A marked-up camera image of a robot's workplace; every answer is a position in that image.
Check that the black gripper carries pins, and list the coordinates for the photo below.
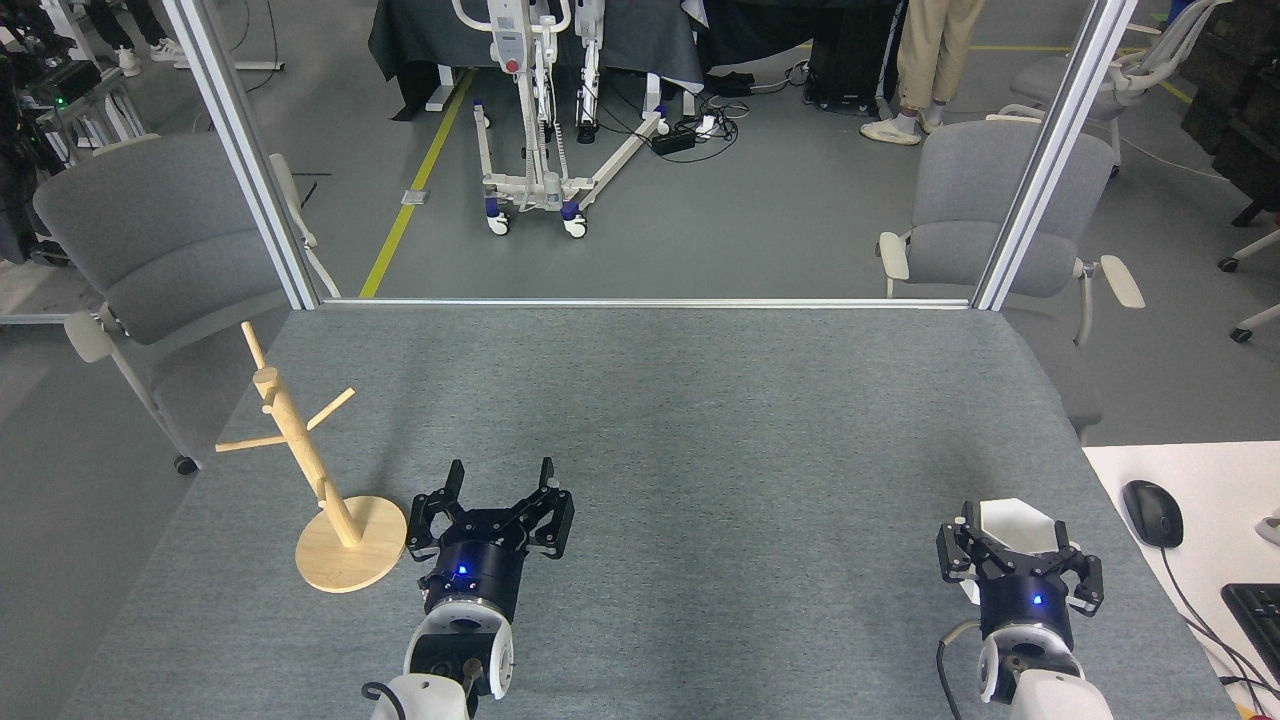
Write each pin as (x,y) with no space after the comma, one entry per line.
(1025,600)
(475,570)

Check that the white faceted cup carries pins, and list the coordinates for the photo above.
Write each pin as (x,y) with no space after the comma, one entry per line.
(1015,520)

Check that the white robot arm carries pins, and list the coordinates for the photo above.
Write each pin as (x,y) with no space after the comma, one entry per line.
(430,695)
(1050,695)

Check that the wooden cup rack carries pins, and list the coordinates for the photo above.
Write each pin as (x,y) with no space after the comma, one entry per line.
(300,440)

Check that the black storage unit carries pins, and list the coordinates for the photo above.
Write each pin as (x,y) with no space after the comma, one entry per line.
(1240,100)

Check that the equipment rack with electronics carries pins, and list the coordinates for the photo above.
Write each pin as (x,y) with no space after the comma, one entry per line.
(60,85)

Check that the black computer mouse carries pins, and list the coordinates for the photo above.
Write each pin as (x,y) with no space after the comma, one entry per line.
(1152,512)

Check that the white desk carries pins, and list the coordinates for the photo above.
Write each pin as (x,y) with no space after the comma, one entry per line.
(1220,480)

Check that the black keyboard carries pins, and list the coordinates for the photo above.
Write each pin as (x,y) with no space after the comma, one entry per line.
(1258,615)

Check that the small white object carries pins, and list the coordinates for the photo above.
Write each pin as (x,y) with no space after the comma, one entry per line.
(1272,530)

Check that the silver aluminium crossbar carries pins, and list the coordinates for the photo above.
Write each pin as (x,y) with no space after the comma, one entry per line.
(640,303)

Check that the metal floor socket plate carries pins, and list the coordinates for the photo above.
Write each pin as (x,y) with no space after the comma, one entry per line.
(415,197)

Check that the white office chair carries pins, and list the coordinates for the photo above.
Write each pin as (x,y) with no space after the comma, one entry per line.
(1040,75)
(1229,264)

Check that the grey chair with beige armrests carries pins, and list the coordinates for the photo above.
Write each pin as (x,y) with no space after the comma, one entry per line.
(1000,190)
(160,240)

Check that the black power strip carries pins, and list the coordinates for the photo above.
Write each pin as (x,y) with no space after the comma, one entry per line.
(675,141)

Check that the white stand on wheels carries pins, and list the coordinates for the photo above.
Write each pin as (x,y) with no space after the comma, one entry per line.
(508,45)

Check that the dark cloth covered table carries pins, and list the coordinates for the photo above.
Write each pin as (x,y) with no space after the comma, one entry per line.
(620,35)

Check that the standing person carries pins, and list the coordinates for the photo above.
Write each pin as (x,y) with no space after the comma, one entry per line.
(930,50)

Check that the black case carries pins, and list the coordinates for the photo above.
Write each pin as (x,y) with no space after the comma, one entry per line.
(850,50)

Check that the person with white shoes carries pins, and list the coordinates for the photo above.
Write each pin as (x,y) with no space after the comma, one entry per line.
(128,60)

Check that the silver aluminium post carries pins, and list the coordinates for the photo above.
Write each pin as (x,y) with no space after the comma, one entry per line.
(1050,150)
(240,130)

